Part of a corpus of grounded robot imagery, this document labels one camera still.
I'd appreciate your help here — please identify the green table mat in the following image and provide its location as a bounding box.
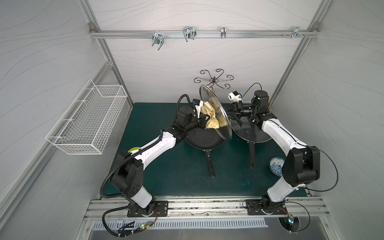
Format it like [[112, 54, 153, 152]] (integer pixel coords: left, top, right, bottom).
[[118, 103, 284, 196]]

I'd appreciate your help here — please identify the black corrugated cable conduit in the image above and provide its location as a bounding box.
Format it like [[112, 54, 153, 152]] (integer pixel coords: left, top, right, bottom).
[[99, 93, 196, 199]]

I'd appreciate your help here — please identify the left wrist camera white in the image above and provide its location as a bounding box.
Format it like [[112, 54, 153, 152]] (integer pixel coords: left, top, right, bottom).
[[192, 99, 204, 118]]

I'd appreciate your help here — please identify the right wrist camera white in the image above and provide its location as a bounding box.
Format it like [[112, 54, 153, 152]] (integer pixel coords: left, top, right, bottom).
[[228, 91, 242, 103]]

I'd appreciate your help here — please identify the left frying pan black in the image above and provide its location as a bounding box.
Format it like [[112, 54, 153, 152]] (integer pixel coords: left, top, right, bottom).
[[186, 127, 232, 179]]

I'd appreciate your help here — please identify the blue white patterned bowl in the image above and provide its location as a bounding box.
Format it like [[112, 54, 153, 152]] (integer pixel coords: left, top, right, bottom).
[[270, 157, 285, 177]]

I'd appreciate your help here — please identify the metal hook clamp small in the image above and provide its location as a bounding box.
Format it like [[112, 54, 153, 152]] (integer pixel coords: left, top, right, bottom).
[[221, 27, 227, 39]]

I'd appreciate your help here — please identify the green plastic bowl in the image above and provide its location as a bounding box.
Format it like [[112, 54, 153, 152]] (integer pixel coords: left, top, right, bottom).
[[128, 147, 140, 153]]

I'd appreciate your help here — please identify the copper scroll mug tree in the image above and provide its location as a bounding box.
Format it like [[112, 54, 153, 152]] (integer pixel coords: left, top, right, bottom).
[[193, 69, 234, 90]]

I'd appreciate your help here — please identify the yellow fluffy cloth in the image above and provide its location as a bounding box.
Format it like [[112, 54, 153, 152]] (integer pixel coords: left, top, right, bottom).
[[201, 97, 227, 129]]

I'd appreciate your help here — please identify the metal hook clamp right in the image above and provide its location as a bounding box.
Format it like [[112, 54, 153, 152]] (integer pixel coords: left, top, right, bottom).
[[282, 27, 309, 39]]

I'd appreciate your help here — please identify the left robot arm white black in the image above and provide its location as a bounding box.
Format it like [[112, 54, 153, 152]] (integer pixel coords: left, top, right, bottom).
[[108, 106, 211, 209]]

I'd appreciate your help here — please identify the frying pan black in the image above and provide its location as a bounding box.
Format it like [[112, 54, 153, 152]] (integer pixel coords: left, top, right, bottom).
[[186, 127, 232, 179], [230, 117, 272, 170]]

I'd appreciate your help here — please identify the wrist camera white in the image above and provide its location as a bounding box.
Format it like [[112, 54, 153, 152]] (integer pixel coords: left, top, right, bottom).
[[192, 99, 204, 118], [228, 91, 242, 103]]

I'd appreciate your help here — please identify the aluminium crossbar rail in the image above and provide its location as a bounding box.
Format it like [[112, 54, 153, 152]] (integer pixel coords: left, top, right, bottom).
[[90, 29, 321, 39]]

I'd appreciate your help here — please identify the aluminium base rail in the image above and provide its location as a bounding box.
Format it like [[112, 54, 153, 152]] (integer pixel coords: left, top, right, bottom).
[[84, 197, 331, 220]]

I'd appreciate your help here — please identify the white wire basket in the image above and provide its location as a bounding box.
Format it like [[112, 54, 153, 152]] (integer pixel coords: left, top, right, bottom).
[[46, 80, 128, 155]]

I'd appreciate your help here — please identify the right frying pan black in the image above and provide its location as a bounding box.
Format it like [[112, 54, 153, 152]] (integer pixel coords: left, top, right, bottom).
[[230, 117, 272, 170]]

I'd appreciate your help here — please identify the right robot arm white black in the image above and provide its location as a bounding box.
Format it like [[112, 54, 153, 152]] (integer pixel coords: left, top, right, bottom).
[[226, 90, 321, 215]]

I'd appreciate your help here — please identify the glass pot lid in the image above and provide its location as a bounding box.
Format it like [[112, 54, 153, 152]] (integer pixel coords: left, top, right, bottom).
[[197, 85, 232, 141], [230, 117, 272, 144]]

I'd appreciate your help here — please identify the metal hook clamp left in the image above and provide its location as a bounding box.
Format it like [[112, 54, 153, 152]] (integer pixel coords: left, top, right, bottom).
[[152, 32, 164, 51]]

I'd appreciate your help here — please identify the metal hook clamp middle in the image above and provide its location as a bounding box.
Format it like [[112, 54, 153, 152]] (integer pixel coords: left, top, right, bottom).
[[183, 27, 197, 42]]

